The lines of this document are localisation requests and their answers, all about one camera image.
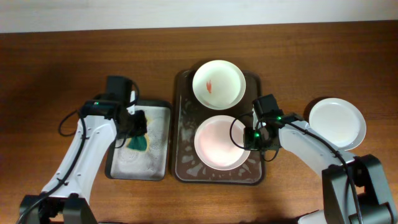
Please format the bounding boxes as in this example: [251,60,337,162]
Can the green yellow sponge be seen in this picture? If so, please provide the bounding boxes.
[127,116,148,152]

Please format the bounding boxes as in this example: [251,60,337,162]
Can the white plate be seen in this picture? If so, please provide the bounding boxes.
[308,98,367,151]
[194,115,250,171]
[192,60,246,110]

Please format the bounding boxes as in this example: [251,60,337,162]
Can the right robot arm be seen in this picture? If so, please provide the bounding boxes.
[243,95,397,224]

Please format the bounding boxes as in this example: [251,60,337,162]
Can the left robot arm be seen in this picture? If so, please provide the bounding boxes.
[18,100,146,223]

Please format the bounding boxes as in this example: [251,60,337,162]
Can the small soapy metal tray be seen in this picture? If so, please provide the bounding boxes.
[105,100,172,181]

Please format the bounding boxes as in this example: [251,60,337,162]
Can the large brown tray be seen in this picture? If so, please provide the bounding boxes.
[171,70,266,185]

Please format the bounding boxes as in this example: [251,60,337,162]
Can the white plate top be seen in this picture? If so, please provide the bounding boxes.
[192,60,246,110]

